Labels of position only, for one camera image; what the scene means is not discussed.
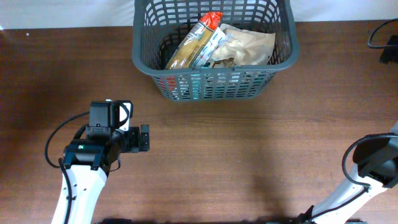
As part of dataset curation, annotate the grey plastic lattice basket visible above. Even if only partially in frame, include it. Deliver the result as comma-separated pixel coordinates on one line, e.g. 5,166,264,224
132,0,299,102

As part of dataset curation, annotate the colourful tissue pack bundle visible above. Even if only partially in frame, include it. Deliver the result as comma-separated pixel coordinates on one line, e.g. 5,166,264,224
191,27,226,68

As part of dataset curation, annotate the red orange pasta package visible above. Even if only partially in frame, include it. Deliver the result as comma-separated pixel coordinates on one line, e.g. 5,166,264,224
164,11,224,91

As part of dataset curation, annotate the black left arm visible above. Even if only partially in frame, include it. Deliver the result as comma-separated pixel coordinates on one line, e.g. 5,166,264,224
52,100,150,223

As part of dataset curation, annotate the beige kraft paper pouch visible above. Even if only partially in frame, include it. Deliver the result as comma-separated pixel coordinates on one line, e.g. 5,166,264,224
210,24,276,65

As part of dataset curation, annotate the light teal wipes packet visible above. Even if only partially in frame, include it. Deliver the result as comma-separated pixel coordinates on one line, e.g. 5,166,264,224
190,74,225,100

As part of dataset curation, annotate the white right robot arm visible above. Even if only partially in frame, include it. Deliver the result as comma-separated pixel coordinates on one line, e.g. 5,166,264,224
292,125,397,223

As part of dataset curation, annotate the brown chocolate snack pouch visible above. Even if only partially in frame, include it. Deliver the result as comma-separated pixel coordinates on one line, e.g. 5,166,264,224
208,57,242,68

